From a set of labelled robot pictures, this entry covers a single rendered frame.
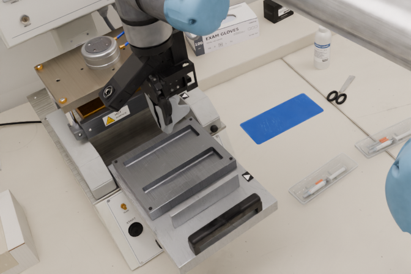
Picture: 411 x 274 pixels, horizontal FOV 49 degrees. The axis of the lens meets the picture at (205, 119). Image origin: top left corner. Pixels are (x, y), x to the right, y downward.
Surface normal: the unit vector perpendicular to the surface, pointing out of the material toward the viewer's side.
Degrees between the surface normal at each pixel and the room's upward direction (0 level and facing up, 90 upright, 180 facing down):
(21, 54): 90
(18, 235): 2
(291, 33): 0
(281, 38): 0
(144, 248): 65
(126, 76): 31
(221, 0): 90
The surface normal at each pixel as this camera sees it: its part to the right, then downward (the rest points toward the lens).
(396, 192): -0.74, 0.48
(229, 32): 0.33, 0.59
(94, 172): 0.26, -0.20
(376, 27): -0.66, 0.28
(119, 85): -0.55, -0.37
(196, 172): -0.14, -0.71
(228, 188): 0.55, 0.52
